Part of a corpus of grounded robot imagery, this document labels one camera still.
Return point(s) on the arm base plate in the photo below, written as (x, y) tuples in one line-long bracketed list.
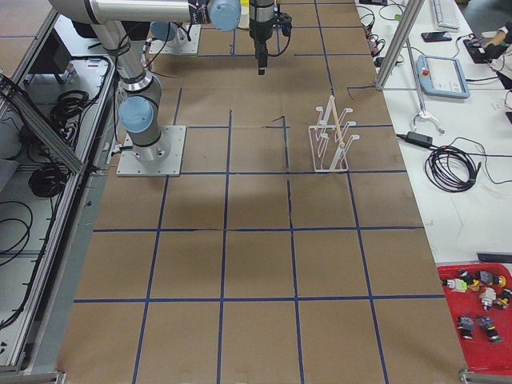
[(161, 159)]

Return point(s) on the black smartphone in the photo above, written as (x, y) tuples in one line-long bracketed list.
[(437, 36)]

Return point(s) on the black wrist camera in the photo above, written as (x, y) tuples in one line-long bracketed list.
[(284, 23)]

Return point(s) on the blue teach pendant tablet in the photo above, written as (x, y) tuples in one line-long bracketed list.
[(443, 77)]

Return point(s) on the black power adapter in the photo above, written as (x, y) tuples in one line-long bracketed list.
[(419, 139)]

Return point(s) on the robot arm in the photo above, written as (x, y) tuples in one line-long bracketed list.
[(139, 112)]

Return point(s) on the metal reacher grabber tool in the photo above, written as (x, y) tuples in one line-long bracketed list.
[(423, 115)]

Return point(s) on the white keyboard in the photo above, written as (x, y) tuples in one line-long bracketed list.
[(445, 14)]

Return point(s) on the red parts tray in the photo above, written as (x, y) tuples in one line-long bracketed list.
[(479, 298)]

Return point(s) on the aluminium frame post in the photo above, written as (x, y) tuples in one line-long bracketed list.
[(401, 34)]

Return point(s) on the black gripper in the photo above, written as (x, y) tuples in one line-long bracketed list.
[(261, 29)]

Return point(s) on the white wire cup rack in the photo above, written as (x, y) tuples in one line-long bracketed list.
[(329, 139)]

